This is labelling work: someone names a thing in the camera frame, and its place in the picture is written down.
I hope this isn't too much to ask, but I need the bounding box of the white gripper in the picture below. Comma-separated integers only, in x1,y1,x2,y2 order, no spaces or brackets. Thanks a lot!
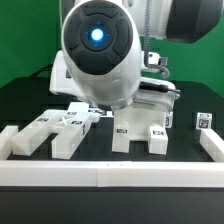
50,51,180,112

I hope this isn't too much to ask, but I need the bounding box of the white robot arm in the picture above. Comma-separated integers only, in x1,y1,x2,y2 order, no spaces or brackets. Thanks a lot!
50,0,224,111

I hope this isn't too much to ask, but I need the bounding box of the white chair back piece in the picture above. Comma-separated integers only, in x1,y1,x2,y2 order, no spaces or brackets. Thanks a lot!
12,109,100,159

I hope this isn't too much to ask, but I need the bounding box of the white chair seat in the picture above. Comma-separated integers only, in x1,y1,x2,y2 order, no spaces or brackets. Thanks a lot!
113,107,166,141

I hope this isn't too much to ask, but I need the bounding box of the white sheet with tags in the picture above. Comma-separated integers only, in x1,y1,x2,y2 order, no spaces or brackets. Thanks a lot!
68,102,107,116

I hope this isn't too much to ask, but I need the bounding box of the white U-shaped fence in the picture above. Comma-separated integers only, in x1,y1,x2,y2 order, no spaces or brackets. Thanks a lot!
0,126,224,188

